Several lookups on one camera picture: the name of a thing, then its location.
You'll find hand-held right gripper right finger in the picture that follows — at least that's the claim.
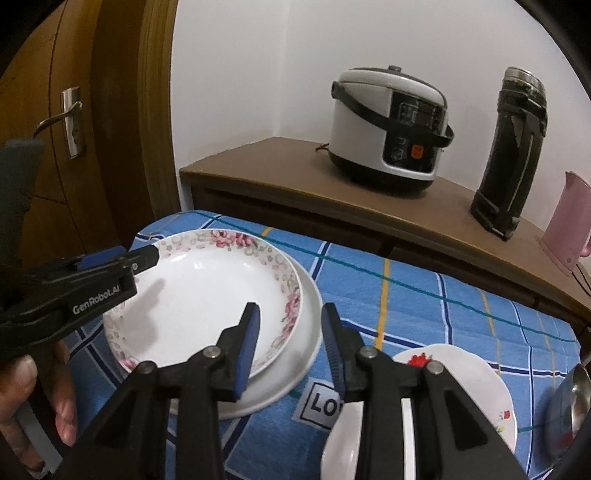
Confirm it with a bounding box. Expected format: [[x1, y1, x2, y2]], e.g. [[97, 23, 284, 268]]
[[322, 303, 529, 480]]

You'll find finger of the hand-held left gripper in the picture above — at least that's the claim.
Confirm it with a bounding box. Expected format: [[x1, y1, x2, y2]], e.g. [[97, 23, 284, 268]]
[[75, 246, 132, 272], [121, 244, 160, 283]]

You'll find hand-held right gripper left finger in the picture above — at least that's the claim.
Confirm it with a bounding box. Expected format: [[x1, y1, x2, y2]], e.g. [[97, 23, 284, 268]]
[[58, 302, 262, 480]]

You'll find pink floral rimmed plate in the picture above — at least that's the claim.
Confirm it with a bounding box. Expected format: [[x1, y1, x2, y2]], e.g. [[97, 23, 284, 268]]
[[102, 228, 303, 378]]

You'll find person's left hand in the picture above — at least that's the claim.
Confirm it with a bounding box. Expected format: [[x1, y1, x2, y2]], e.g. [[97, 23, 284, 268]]
[[0, 339, 78, 476]]

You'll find plain white plate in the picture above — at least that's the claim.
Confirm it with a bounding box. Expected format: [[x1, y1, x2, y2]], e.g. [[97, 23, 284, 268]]
[[168, 265, 324, 421]]

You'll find blue plaid tablecloth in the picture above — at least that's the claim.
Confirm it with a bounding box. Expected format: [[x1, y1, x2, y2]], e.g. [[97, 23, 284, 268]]
[[62, 210, 583, 480]]

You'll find small red flower plate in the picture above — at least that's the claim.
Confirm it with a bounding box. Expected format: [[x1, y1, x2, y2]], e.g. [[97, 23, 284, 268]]
[[392, 344, 518, 455]]

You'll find brown wooden cabinet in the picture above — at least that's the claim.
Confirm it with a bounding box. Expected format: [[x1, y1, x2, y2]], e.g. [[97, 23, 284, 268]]
[[179, 136, 591, 333]]

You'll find wooden door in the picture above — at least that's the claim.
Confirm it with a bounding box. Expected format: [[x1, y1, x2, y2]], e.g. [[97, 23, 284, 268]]
[[0, 4, 134, 268]]

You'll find white rice cooker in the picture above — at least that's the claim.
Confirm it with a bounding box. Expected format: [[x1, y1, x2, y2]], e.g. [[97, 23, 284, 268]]
[[327, 65, 455, 188]]

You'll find red-rimmed metal bowl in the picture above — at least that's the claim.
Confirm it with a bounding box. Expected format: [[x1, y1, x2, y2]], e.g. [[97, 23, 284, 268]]
[[544, 364, 591, 462]]

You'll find black thermos flask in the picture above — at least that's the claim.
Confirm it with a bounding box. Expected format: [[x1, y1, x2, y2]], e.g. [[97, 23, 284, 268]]
[[470, 67, 549, 241]]

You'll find pink electric kettle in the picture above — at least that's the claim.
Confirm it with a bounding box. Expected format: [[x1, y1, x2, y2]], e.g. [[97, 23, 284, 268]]
[[540, 171, 591, 277]]

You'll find wooden door frame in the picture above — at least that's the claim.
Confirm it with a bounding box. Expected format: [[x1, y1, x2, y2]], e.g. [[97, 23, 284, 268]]
[[95, 0, 181, 259]]

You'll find metal door handle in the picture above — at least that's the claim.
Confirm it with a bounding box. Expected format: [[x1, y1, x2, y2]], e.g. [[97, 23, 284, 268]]
[[33, 87, 88, 160]]

